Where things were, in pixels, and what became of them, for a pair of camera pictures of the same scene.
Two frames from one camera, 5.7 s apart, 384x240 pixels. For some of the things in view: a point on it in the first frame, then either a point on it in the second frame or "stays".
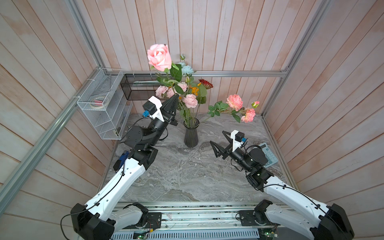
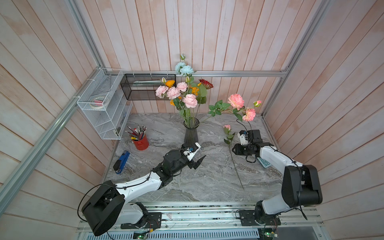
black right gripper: (224, 152) to (237, 149)
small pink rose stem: (159, 58) to (227, 129)
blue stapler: (118, 164) stays
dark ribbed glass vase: (191, 138) stays
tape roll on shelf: (98, 102) stays
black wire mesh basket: (140, 86) stays
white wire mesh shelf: (105, 105) stays
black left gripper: (170, 114) to (195, 165)
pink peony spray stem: (234, 105) stays
